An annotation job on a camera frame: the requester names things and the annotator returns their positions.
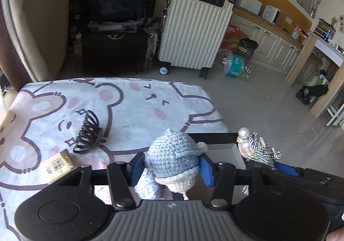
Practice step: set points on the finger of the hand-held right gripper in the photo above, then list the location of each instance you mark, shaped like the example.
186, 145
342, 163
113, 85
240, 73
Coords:
287, 169

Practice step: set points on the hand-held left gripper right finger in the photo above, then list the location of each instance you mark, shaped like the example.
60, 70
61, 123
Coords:
207, 173

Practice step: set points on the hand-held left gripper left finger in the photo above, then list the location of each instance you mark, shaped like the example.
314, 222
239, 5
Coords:
137, 169

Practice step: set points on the black cardboard box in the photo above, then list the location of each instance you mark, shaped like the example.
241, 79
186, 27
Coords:
223, 137

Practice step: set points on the blue-grey crochet doll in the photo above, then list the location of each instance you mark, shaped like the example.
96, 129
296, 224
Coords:
172, 149

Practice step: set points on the person's right hand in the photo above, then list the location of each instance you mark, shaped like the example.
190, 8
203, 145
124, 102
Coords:
337, 236

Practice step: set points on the bear printed blanket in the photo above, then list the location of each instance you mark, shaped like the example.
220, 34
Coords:
134, 112

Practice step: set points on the black hair claw clip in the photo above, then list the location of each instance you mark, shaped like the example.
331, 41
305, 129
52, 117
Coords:
86, 133

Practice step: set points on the small yellow packet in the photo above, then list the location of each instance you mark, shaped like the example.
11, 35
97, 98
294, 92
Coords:
60, 164

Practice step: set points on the wooden desk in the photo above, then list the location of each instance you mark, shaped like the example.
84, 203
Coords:
301, 63

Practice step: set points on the large teal-label water bottle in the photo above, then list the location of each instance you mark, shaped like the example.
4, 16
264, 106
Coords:
235, 65

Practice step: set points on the black trash bin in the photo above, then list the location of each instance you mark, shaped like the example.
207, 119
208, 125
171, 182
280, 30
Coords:
247, 48

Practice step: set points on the cream kitchen cabinets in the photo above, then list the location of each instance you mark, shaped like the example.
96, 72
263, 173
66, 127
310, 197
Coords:
268, 42

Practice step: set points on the snack bags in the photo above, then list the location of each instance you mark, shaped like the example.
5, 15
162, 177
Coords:
299, 34

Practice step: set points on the red green cardboard box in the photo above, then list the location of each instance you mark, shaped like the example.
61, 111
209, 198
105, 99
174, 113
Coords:
231, 39

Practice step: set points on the small clear bottle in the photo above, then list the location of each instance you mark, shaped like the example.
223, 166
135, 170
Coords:
78, 46

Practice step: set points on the white ribbed suitcase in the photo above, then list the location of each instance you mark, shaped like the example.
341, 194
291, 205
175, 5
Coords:
193, 31

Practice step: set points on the glass tank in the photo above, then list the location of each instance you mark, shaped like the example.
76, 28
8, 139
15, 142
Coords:
323, 28

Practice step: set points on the white countertop appliance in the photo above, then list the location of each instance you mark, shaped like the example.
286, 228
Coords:
271, 14

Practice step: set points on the dark blue bag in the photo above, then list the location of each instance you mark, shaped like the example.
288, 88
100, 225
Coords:
115, 10

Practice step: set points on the white box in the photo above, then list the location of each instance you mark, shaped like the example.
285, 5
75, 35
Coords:
248, 4

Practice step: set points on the brown curtain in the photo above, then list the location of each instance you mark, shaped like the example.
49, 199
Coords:
10, 55

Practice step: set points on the beige curtain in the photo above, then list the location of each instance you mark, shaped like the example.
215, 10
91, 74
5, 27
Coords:
40, 15

